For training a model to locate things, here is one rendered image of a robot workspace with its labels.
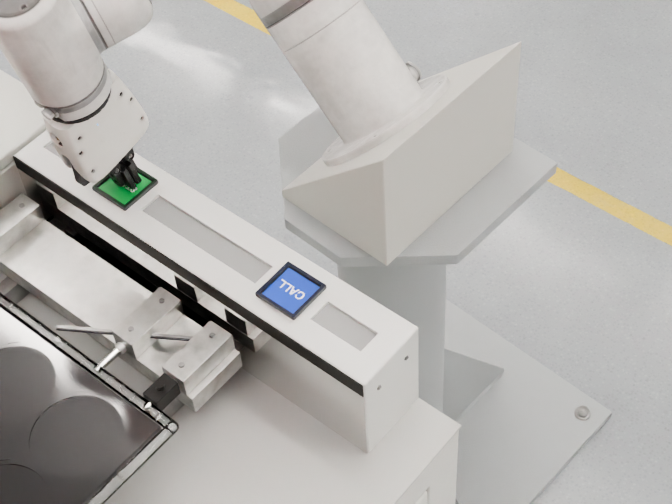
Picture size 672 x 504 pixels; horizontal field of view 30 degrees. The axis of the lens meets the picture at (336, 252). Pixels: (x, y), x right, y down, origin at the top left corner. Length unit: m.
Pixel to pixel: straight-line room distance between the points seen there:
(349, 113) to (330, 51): 0.08
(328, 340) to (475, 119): 0.38
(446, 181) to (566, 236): 1.12
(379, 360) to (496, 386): 1.13
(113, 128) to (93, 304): 0.23
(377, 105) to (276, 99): 1.44
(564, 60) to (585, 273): 0.64
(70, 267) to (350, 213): 0.35
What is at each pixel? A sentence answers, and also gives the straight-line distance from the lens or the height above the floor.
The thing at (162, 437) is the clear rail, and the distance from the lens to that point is 1.36.
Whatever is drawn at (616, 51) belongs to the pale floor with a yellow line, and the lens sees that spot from 3.10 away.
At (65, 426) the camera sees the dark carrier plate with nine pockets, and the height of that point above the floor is 0.90.
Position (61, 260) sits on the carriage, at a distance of 1.56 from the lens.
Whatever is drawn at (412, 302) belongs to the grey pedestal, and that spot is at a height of 0.63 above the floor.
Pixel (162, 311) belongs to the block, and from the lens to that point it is 1.45.
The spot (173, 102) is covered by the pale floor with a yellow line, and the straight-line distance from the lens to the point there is 3.01.
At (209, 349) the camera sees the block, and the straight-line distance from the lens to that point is 1.41.
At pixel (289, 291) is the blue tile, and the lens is 1.37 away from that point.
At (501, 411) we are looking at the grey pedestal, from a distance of 2.40.
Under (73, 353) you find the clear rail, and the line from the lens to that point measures 1.45.
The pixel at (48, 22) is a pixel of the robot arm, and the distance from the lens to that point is 1.25.
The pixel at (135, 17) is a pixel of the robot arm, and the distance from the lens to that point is 1.29.
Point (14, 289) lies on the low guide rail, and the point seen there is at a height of 0.85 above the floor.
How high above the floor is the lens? 2.05
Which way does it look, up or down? 51 degrees down
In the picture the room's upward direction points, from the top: 5 degrees counter-clockwise
